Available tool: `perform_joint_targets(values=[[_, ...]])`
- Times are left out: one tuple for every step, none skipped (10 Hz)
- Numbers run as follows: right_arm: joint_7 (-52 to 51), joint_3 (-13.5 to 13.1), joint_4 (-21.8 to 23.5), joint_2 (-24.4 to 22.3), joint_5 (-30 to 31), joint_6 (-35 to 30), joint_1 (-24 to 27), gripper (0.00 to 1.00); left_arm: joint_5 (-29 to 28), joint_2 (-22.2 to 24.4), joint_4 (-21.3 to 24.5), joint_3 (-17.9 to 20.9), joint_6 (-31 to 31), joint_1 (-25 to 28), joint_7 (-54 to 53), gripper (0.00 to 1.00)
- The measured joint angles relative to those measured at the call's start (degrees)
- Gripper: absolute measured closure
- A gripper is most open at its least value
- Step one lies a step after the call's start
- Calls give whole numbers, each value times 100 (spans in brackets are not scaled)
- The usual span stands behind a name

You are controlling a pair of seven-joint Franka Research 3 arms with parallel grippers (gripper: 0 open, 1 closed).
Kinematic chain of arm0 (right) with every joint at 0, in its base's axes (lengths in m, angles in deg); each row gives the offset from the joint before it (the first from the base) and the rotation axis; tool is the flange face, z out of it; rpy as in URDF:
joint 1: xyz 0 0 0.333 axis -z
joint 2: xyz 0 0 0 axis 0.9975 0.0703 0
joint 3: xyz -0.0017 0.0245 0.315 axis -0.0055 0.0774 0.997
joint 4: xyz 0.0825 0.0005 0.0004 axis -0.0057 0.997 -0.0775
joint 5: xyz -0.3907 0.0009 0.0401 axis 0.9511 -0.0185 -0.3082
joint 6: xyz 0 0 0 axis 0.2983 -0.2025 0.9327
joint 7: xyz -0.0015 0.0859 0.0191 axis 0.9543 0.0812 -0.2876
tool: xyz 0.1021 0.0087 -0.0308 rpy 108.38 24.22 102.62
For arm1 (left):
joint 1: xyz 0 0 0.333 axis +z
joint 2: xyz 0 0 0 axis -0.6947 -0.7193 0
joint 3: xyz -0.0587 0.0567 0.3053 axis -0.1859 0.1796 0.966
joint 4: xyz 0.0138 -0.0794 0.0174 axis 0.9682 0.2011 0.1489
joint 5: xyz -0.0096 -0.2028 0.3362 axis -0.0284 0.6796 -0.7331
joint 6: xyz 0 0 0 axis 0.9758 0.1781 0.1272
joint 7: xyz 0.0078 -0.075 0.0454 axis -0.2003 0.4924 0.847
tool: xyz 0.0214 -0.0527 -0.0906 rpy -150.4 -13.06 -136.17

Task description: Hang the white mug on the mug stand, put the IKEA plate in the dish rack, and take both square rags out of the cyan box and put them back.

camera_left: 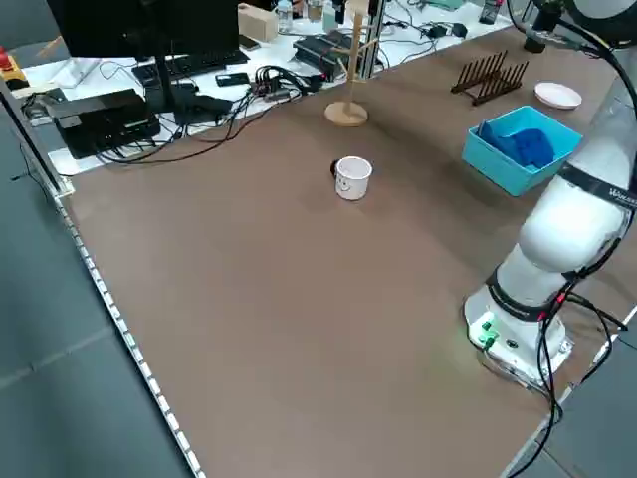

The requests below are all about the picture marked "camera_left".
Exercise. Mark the glass jar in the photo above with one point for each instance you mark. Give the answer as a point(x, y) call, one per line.
point(314, 11)

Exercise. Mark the black USB hub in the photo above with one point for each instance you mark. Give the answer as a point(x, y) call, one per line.
point(271, 84)

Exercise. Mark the black box-shaped device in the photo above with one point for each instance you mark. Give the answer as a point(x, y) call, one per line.
point(99, 119)

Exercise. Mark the teal bottle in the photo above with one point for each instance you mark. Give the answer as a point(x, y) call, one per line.
point(331, 17)

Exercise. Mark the black keyboard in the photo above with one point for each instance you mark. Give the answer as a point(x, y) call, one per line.
point(199, 62)

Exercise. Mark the dark wooden dish rack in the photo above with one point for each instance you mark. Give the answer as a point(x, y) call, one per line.
point(502, 82)

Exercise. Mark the red emergency stop button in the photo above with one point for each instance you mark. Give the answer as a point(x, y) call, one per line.
point(6, 62)

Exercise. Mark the dark smartphone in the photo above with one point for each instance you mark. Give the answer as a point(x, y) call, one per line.
point(249, 42)

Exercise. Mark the blue square rag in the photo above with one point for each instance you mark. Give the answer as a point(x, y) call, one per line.
point(492, 139)
point(535, 147)

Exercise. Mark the pale pink plate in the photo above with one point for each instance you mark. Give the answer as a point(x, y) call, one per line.
point(557, 95)

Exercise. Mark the clear water bottle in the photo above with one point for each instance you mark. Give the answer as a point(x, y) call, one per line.
point(284, 17)

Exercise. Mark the white slotted edge rail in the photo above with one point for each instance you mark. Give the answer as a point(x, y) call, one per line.
point(124, 338)

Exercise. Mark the aluminium frame bar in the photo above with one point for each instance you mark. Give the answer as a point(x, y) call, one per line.
point(30, 139)

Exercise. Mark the ribbed grey power supply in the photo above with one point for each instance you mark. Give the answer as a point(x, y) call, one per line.
point(318, 52)

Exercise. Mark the aluminium frame post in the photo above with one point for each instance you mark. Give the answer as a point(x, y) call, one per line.
point(370, 40)

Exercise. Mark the small black box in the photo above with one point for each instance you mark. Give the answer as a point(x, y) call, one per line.
point(490, 11)

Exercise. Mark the black computer monitor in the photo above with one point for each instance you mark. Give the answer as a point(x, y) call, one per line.
point(149, 25)

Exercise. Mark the cyan plastic box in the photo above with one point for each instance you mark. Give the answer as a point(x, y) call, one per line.
point(497, 171)

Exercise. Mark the wooden mug stand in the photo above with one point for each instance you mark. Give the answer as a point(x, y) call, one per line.
point(347, 113)

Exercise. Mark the black power adapter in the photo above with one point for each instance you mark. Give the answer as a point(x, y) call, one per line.
point(459, 30)
point(438, 31)

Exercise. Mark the black smartphone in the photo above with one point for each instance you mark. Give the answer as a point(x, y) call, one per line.
point(231, 78)

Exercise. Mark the small cardboard box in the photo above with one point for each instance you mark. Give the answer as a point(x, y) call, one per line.
point(256, 22)

